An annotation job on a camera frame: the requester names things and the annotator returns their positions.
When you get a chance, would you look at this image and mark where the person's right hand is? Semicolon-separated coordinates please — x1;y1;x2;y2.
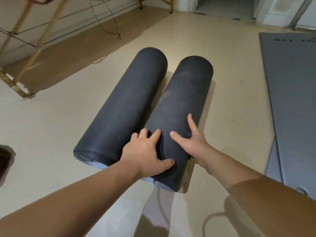
170;113;215;171

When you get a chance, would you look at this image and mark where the person's left hand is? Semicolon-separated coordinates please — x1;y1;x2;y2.
119;128;176;180

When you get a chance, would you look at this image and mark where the person's left forearm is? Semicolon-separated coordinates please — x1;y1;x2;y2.
0;159;144;237

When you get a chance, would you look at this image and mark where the person's right forearm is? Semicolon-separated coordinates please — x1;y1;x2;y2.
200;148;316;237

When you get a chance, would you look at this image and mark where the wooden massage table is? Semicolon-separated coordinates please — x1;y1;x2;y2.
0;0;174;99

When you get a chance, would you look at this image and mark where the dark wicker basket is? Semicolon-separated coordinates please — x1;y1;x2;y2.
0;145;16;188

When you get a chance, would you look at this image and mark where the black hanging cord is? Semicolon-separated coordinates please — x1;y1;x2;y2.
90;0;122;40

